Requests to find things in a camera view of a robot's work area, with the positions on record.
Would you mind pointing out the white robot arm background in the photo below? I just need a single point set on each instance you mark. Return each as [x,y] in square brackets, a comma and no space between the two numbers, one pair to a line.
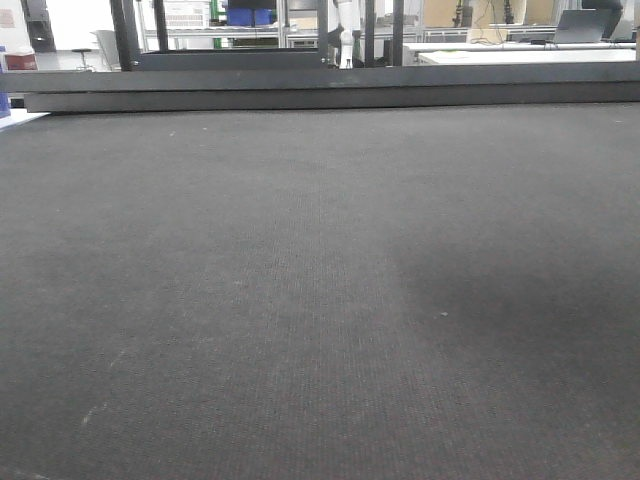
[348,21]

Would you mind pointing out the blue storage bin background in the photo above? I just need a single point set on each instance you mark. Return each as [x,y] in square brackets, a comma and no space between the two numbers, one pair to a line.
[248,17]

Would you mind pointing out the black stool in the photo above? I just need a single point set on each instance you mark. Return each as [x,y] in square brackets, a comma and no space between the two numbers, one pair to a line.
[84,66]

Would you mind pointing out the grey laptop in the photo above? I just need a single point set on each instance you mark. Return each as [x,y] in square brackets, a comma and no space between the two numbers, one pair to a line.
[581,26]

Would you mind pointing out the white background table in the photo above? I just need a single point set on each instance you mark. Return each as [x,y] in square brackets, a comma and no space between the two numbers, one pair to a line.
[422,54]

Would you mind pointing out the red box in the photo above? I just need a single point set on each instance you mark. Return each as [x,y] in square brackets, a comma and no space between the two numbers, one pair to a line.
[21,61]

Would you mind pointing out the black metal frame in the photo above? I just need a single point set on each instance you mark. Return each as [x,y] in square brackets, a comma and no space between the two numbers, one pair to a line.
[193,36]

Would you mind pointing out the black table edge rail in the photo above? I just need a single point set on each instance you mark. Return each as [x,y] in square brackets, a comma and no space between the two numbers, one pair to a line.
[396,87]

